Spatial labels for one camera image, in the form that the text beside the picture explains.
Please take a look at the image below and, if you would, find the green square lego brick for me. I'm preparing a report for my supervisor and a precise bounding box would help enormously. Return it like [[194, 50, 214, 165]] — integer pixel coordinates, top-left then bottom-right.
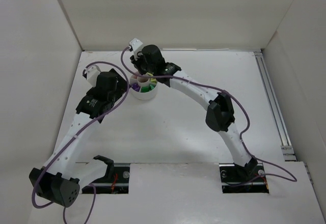
[[140, 85, 155, 93]]

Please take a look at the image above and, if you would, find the purple square lego brick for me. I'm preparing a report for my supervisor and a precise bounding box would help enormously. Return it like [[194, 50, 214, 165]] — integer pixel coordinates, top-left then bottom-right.
[[131, 83, 141, 92]]

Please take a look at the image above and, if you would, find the yellow-green lego brick large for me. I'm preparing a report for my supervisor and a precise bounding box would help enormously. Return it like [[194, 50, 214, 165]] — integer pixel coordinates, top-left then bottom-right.
[[146, 73, 157, 84]]

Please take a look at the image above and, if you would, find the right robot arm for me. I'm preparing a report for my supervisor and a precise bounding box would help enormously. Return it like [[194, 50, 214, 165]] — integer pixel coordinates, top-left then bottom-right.
[[129, 42, 258, 177]]

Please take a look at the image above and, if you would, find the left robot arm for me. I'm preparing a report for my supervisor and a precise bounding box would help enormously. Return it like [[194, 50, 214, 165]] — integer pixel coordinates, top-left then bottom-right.
[[29, 65, 129, 208]]

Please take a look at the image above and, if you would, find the white divided round container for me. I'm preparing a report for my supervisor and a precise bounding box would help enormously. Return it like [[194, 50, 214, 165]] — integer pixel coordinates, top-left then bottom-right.
[[129, 75, 158, 101]]

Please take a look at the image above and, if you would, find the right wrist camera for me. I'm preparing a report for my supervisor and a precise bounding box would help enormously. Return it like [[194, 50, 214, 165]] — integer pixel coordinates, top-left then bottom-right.
[[129, 38, 144, 60]]

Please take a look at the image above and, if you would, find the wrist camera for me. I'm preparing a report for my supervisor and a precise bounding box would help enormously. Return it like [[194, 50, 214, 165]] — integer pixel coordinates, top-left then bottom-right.
[[83, 65, 101, 87], [129, 38, 144, 60]]

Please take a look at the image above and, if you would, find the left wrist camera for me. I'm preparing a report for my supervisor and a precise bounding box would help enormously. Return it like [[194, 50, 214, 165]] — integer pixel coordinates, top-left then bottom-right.
[[83, 65, 101, 87]]

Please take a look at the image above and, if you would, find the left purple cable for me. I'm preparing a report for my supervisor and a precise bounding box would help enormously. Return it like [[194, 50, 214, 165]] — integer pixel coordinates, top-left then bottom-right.
[[32, 62, 132, 224]]

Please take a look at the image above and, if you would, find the purple cable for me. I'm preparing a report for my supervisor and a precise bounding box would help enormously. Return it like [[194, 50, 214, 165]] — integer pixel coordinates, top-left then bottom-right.
[[120, 46, 297, 183], [32, 62, 132, 224]]

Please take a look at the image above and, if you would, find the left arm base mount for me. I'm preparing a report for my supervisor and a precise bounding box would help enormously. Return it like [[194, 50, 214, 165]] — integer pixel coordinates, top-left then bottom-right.
[[92, 155, 130, 194]]

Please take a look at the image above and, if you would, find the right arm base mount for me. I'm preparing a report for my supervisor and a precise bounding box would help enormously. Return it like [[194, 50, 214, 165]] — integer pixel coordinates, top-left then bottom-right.
[[219, 163, 269, 193]]

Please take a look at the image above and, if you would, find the aluminium rail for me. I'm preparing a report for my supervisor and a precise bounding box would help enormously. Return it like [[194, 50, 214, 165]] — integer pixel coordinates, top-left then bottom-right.
[[254, 51, 297, 161]]

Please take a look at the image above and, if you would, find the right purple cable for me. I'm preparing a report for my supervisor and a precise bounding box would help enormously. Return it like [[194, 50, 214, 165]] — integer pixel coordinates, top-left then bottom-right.
[[120, 46, 297, 183]]

